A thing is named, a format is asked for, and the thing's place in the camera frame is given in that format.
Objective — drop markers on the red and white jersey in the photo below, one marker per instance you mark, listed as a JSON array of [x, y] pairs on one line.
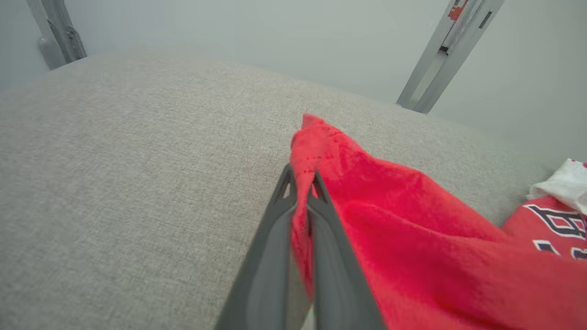
[[412, 252]]

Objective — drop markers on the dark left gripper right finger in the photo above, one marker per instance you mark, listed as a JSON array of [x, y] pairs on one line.
[[335, 284]]

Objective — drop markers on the red shorts with number print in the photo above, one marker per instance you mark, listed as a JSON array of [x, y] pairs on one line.
[[527, 229]]

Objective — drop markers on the silver post with red label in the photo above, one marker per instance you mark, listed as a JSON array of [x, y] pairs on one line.
[[433, 68]]

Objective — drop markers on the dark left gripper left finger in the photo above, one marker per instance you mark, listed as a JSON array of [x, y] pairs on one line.
[[266, 275]]

